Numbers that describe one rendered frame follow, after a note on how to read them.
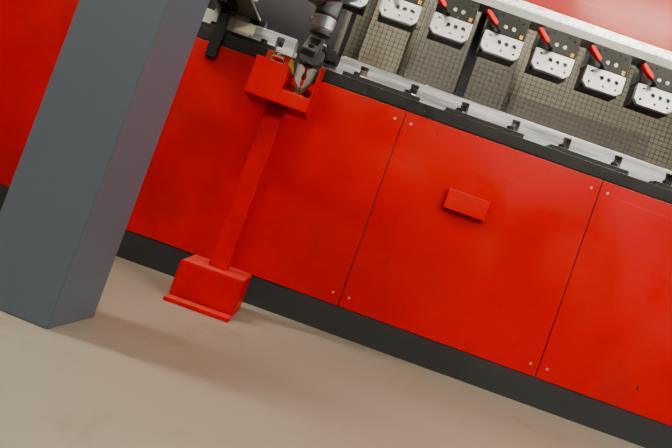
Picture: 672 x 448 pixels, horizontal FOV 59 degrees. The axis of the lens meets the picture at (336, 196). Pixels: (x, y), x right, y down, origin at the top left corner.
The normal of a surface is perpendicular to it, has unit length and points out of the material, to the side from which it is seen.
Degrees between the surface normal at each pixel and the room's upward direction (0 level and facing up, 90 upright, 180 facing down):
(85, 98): 90
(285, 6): 90
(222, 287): 90
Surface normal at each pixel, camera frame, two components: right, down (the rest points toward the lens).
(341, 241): -0.01, -0.04
